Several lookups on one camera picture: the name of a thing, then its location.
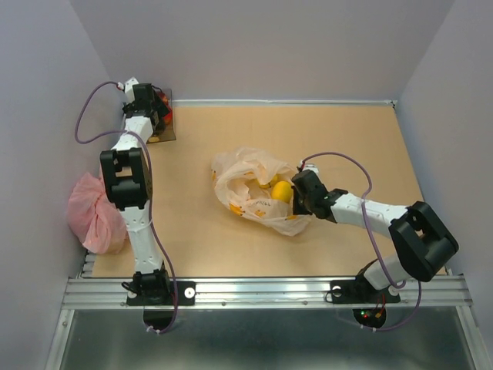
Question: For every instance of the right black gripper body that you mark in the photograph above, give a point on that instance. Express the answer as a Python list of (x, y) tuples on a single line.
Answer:
[(301, 204)]

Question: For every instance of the dark red apple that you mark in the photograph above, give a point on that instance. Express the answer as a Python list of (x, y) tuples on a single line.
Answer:
[(164, 98)]

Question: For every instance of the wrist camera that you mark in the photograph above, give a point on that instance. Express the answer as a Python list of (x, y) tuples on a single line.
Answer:
[(127, 88), (307, 166)]

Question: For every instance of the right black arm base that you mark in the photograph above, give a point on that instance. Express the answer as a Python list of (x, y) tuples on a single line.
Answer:
[(358, 291)]

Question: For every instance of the yellow lemon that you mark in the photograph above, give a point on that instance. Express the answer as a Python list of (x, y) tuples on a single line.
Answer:
[(282, 191), (271, 183)]

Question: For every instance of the pink plastic bag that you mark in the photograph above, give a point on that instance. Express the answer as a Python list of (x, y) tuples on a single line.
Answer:
[(95, 221)]

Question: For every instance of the aluminium front rail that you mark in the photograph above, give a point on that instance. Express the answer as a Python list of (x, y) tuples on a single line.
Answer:
[(267, 293)]

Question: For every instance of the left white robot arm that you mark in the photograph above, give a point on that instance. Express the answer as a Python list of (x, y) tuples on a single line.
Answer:
[(128, 183)]

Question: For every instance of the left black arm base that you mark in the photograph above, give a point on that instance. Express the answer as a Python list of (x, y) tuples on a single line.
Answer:
[(157, 289)]

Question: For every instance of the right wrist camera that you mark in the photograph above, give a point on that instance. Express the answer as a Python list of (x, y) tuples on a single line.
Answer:
[(307, 166)]

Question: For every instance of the bright red round fruit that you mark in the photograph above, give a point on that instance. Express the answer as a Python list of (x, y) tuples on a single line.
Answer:
[(168, 118)]

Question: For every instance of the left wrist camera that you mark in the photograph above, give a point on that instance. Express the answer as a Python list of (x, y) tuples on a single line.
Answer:
[(127, 88)]

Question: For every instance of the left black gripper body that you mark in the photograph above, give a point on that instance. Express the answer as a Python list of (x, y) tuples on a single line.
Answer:
[(159, 106)]

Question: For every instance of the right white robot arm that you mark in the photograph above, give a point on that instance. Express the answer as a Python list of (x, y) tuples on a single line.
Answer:
[(422, 243)]

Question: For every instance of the transparent grey plastic box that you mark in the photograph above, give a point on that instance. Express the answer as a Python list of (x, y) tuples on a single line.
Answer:
[(165, 130)]

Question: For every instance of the translucent printed plastic bag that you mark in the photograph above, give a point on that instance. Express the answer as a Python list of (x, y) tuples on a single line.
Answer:
[(235, 174)]

